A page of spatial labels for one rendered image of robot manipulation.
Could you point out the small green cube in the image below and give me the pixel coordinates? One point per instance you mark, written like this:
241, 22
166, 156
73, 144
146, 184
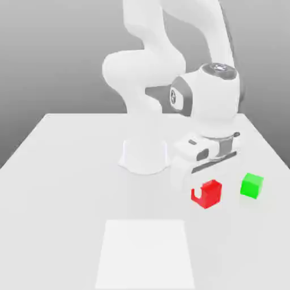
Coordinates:
251, 186

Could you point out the small red cube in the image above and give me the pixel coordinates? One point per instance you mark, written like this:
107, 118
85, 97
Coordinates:
211, 192

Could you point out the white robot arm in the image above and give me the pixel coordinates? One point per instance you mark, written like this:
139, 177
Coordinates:
145, 68

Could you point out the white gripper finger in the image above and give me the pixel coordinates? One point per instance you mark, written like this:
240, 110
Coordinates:
198, 191

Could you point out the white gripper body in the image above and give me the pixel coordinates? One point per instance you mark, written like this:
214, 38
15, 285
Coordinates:
181, 174

